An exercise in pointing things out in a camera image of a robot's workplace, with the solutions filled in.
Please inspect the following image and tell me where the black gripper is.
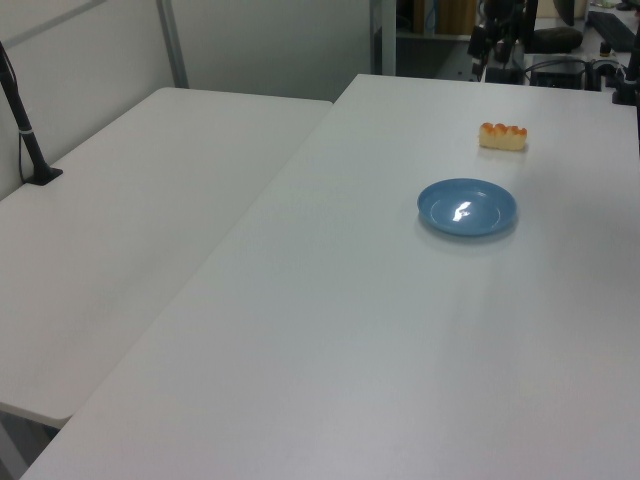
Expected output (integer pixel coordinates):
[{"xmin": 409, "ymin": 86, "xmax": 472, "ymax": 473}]
[{"xmin": 467, "ymin": 0, "xmax": 524, "ymax": 81}]

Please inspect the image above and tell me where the orange-topped bread loaf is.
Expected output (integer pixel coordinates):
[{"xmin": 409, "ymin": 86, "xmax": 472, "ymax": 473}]
[{"xmin": 478, "ymin": 121, "xmax": 529, "ymax": 151}]

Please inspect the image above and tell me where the black robot base box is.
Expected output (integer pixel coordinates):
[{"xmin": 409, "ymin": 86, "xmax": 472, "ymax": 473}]
[{"xmin": 484, "ymin": 60, "xmax": 525, "ymax": 84}]

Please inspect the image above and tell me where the wooden cabinet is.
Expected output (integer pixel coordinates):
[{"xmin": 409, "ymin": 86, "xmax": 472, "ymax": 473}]
[{"xmin": 413, "ymin": 0, "xmax": 477, "ymax": 36}]

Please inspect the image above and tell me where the dark padded wrist rest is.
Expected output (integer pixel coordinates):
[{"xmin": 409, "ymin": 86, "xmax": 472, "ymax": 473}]
[{"xmin": 532, "ymin": 27, "xmax": 584, "ymax": 53}]

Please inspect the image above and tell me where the black flat electronics box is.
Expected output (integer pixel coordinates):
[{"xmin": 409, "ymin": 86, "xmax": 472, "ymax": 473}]
[{"xmin": 529, "ymin": 54, "xmax": 601, "ymax": 92}]

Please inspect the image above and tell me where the black keyboard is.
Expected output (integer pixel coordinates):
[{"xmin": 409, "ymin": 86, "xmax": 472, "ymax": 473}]
[{"xmin": 587, "ymin": 10, "xmax": 640, "ymax": 51}]

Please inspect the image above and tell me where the blue round plate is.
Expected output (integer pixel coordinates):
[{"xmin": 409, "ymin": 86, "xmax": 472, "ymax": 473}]
[{"xmin": 416, "ymin": 178, "xmax": 518, "ymax": 236}]

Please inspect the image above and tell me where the grey metal upright frame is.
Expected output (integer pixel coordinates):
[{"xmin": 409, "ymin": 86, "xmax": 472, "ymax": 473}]
[{"xmin": 372, "ymin": 0, "xmax": 399, "ymax": 77}]

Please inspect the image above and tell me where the black clamp mount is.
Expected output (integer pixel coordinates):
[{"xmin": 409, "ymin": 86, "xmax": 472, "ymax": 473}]
[{"xmin": 609, "ymin": 29, "xmax": 640, "ymax": 106}]

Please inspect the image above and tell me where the black camera stand pole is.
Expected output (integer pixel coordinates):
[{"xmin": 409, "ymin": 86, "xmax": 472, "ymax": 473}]
[{"xmin": 0, "ymin": 42, "xmax": 64, "ymax": 187}]

